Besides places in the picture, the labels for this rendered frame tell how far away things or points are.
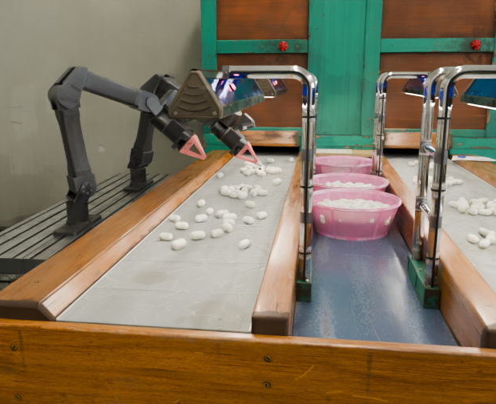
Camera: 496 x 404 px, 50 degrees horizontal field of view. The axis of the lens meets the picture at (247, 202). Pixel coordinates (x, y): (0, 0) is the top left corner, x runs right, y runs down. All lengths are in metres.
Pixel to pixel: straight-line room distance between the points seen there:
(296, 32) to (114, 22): 1.34
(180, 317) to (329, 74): 1.84
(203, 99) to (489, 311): 0.52
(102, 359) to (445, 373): 0.49
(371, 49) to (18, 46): 2.20
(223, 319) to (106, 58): 2.81
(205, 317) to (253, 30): 1.88
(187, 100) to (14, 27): 3.01
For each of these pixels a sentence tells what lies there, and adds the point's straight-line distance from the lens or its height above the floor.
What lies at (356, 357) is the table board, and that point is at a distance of 0.79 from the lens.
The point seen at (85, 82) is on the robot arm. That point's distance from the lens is 1.60.
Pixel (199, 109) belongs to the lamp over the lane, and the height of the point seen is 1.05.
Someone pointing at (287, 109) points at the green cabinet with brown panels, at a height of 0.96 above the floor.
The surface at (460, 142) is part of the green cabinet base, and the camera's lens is 2.61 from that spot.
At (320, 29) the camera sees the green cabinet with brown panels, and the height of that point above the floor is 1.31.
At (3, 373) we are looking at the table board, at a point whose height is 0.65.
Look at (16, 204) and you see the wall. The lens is 3.88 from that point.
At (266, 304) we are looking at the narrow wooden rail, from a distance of 0.83.
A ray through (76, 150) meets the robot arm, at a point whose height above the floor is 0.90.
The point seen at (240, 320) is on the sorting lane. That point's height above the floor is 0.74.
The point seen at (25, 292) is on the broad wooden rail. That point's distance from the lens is 0.94.
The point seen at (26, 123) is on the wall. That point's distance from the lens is 3.74.
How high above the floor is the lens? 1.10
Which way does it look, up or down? 13 degrees down
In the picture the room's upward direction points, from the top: straight up
